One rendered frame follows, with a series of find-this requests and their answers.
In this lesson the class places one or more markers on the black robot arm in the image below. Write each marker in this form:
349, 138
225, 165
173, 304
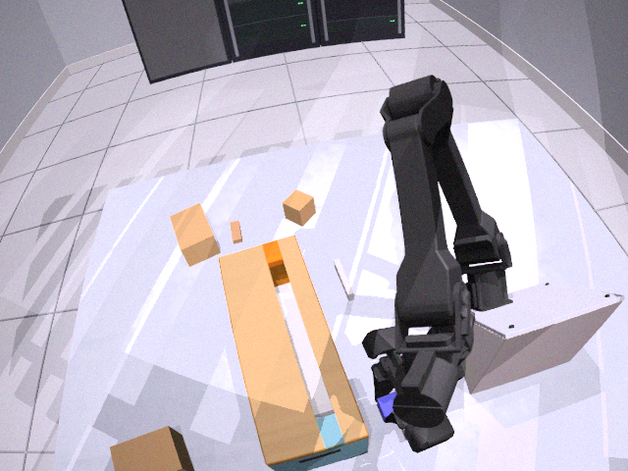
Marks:
429, 288

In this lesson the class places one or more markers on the small blue block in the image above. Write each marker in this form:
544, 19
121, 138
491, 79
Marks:
385, 404

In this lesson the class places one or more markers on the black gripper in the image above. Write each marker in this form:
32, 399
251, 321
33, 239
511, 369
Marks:
388, 374

